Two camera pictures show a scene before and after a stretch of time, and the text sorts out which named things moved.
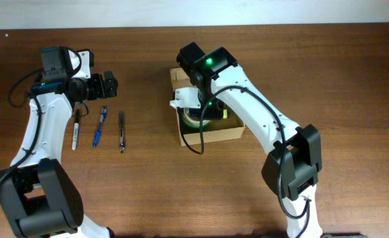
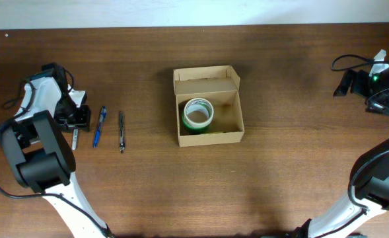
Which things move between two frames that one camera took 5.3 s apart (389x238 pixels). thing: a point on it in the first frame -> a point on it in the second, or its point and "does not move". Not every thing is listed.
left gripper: (102, 86) -> (74, 119)
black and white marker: (76, 129) does not move
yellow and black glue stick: (225, 114) -> (211, 133)
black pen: (121, 132) does not move
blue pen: (97, 134) does not move
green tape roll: (193, 123) -> (198, 130)
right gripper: (212, 111) -> (359, 87)
